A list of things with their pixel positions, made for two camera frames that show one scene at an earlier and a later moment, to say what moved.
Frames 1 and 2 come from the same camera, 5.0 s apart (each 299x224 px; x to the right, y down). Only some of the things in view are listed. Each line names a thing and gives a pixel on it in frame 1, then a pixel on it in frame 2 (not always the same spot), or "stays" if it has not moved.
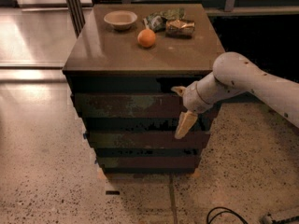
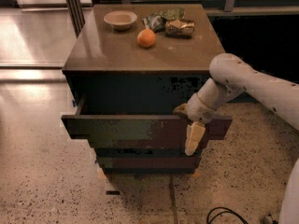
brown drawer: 128,105 to 135,128
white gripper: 192,99 to 198,110
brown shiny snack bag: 179,29 stays
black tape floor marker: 112,192 stays
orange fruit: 146,37 stays
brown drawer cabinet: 122,63 stays
